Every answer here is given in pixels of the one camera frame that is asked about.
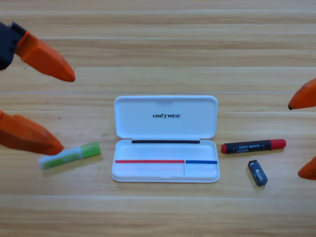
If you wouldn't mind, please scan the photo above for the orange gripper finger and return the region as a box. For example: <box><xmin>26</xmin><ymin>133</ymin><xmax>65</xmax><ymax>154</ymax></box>
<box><xmin>0</xmin><ymin>110</ymin><xmax>64</xmax><ymax>156</ymax></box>
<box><xmin>287</xmin><ymin>78</ymin><xmax>316</xmax><ymax>110</ymax></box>
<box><xmin>297</xmin><ymin>157</ymin><xmax>316</xmax><ymax>180</ymax></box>

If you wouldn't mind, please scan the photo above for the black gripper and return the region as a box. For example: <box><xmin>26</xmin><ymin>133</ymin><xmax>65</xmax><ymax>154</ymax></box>
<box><xmin>0</xmin><ymin>21</ymin><xmax>76</xmax><ymax>82</ymax></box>

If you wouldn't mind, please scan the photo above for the eraser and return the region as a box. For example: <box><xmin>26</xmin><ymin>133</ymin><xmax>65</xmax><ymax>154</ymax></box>
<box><xmin>248</xmin><ymin>159</ymin><xmax>269</xmax><ymax>187</ymax></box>

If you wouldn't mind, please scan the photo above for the green and white glue stick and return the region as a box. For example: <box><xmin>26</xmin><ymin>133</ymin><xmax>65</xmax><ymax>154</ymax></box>
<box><xmin>38</xmin><ymin>142</ymin><xmax>102</xmax><ymax>170</ymax></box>

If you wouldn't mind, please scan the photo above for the red and black marker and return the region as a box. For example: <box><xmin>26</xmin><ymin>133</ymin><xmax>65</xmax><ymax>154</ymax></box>
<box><xmin>221</xmin><ymin>139</ymin><xmax>287</xmax><ymax>155</ymax></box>

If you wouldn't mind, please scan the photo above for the white Unitree pencil case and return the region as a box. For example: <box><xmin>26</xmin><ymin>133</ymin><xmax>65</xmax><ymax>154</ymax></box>
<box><xmin>111</xmin><ymin>95</ymin><xmax>220</xmax><ymax>183</ymax></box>

